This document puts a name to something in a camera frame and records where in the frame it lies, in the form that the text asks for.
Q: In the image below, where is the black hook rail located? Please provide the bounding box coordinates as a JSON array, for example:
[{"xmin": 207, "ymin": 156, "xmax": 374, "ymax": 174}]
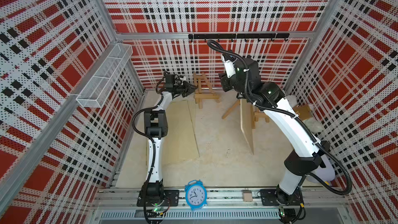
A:
[{"xmin": 188, "ymin": 33, "xmax": 290, "ymax": 40}]

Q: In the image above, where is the wooden easel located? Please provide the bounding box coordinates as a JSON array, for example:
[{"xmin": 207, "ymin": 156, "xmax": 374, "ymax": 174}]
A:
[
  {"xmin": 254, "ymin": 109, "xmax": 270, "ymax": 123},
  {"xmin": 221, "ymin": 99, "xmax": 256, "ymax": 129},
  {"xmin": 193, "ymin": 73, "xmax": 220, "ymax": 109}
]

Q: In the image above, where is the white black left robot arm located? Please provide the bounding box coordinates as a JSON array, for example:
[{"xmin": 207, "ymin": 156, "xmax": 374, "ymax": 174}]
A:
[{"xmin": 132, "ymin": 71, "xmax": 197, "ymax": 207}]

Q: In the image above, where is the white teddy bear brown hoodie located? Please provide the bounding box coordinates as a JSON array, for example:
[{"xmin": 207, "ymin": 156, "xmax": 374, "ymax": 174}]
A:
[{"xmin": 286, "ymin": 95, "xmax": 325, "ymax": 133}]

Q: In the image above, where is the plywood board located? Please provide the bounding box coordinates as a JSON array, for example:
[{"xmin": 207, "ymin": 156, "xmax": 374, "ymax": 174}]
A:
[
  {"xmin": 188, "ymin": 100, "xmax": 197, "ymax": 130},
  {"xmin": 240, "ymin": 99, "xmax": 254, "ymax": 154},
  {"xmin": 162, "ymin": 100, "xmax": 200, "ymax": 166}
]

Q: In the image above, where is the white wire mesh basket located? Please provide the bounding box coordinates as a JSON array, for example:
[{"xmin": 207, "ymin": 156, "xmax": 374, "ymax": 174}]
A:
[{"xmin": 77, "ymin": 44, "xmax": 133, "ymax": 108}]

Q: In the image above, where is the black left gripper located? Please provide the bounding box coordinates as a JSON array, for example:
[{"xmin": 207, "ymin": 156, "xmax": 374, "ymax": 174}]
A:
[{"xmin": 172, "ymin": 80, "xmax": 197, "ymax": 96}]

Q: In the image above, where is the small beige box on rail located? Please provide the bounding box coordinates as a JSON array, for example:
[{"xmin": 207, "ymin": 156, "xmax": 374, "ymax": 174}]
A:
[{"xmin": 242, "ymin": 190, "xmax": 253, "ymax": 202}]

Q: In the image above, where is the lavender toy toaster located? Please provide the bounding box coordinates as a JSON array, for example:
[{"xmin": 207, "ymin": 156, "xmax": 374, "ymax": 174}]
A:
[{"xmin": 312, "ymin": 155, "xmax": 336, "ymax": 182}]

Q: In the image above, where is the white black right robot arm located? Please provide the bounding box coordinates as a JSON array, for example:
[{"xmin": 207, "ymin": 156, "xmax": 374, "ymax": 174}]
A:
[{"xmin": 219, "ymin": 55, "xmax": 352, "ymax": 205}]

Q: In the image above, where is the blue alarm clock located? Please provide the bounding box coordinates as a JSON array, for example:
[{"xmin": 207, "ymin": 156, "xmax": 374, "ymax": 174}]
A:
[{"xmin": 184, "ymin": 180, "xmax": 207, "ymax": 211}]

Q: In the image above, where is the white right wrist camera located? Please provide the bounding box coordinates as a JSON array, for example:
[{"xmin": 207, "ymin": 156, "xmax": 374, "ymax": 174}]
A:
[{"xmin": 222, "ymin": 54, "xmax": 236, "ymax": 78}]

